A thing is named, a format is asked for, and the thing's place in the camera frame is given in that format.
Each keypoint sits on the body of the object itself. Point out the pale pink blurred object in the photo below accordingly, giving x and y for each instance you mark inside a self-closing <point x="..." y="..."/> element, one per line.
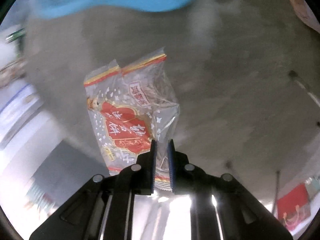
<point x="301" y="7"/>

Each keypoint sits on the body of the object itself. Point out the clear snack wrapper red label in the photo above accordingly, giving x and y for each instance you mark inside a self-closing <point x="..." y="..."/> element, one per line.
<point x="120" y="120"/>

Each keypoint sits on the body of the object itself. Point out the red printed bag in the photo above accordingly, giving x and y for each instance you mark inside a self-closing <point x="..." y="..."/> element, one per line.
<point x="293" y="205"/>

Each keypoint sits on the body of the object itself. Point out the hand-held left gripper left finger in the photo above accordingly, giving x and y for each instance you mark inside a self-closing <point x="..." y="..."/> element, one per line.
<point x="154" y="170"/>

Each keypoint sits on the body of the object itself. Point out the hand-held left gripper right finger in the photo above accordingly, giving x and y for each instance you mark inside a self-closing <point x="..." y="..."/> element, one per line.
<point x="171" y="170"/>

